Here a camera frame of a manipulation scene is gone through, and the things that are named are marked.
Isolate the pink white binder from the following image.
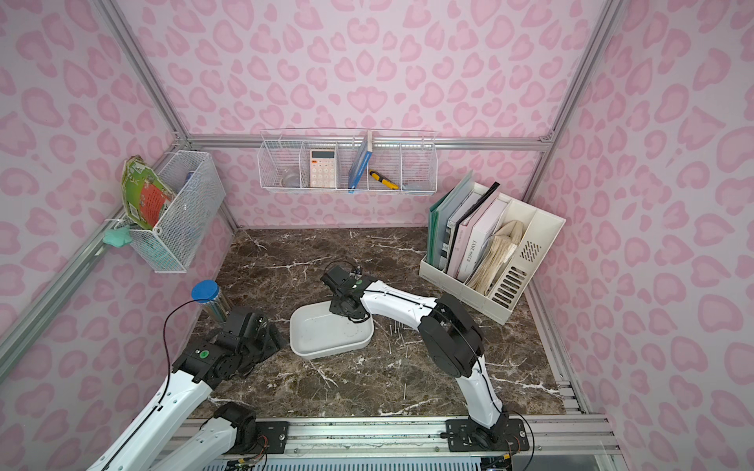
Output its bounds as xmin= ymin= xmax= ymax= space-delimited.
xmin=447 ymin=190 xmax=509 ymax=283

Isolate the black binder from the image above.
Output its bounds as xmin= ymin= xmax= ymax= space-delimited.
xmin=427 ymin=176 xmax=500 ymax=278

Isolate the green folder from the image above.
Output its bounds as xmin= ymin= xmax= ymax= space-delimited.
xmin=427 ymin=172 xmax=475 ymax=268

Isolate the beige paper stack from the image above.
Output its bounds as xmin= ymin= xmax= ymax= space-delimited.
xmin=467 ymin=220 xmax=524 ymax=296

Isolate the clear tape roll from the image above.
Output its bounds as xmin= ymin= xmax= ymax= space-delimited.
xmin=280 ymin=168 xmax=302 ymax=188

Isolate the white wire wall shelf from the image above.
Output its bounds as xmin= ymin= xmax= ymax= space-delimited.
xmin=257 ymin=129 xmax=439 ymax=195

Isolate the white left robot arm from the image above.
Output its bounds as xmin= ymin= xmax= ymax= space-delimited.
xmin=90 ymin=307 xmax=287 ymax=470

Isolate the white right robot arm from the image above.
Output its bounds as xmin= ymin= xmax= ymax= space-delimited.
xmin=321 ymin=266 xmax=510 ymax=432

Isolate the mint green wall hook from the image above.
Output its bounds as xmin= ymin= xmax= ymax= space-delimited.
xmin=102 ymin=227 xmax=133 ymax=248

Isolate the blue lidded metal can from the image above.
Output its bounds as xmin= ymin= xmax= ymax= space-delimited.
xmin=190 ymin=280 xmax=234 ymax=324

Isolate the blue book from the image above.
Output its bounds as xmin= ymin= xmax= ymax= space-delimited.
xmin=348 ymin=131 xmax=373 ymax=190

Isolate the yellow utility knife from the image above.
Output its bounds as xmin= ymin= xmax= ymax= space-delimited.
xmin=369 ymin=170 xmax=400 ymax=190

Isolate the beige desktop file organizer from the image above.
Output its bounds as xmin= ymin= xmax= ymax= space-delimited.
xmin=419 ymin=194 xmax=566 ymax=324

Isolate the white mesh wall basket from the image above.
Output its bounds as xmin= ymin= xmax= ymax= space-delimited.
xmin=130 ymin=150 xmax=226 ymax=274

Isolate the green red snack bag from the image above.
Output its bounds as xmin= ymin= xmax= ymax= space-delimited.
xmin=121 ymin=155 xmax=176 ymax=230

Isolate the white plastic storage box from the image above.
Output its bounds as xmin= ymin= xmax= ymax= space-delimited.
xmin=290 ymin=301 xmax=374 ymax=360

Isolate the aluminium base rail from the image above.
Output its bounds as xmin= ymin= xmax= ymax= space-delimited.
xmin=176 ymin=414 xmax=620 ymax=460

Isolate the white calculator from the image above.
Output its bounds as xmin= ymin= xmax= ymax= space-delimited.
xmin=309 ymin=149 xmax=338 ymax=188

